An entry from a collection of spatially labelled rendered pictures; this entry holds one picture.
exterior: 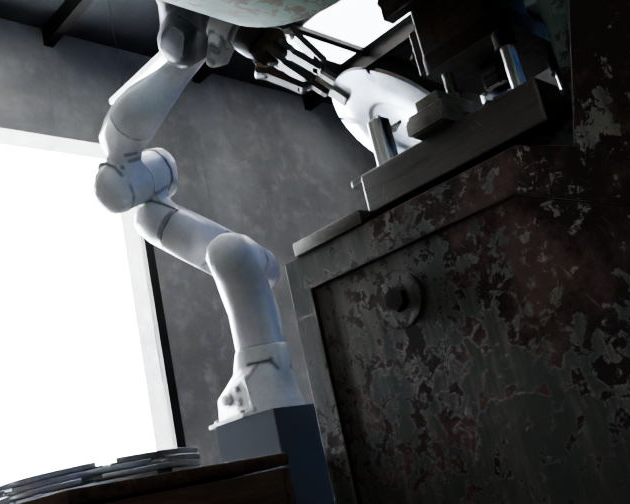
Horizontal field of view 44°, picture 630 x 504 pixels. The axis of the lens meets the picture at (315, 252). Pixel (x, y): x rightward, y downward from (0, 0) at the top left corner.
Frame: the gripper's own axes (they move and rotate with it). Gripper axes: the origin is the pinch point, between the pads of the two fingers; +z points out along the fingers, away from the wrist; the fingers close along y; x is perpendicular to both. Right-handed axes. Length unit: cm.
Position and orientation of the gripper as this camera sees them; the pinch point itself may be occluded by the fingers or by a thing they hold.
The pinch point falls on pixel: (333, 87)
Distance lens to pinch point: 147.1
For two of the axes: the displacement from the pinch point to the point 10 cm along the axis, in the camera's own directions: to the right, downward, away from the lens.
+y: 5.5, -7.8, 3.0
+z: 8.3, 5.5, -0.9
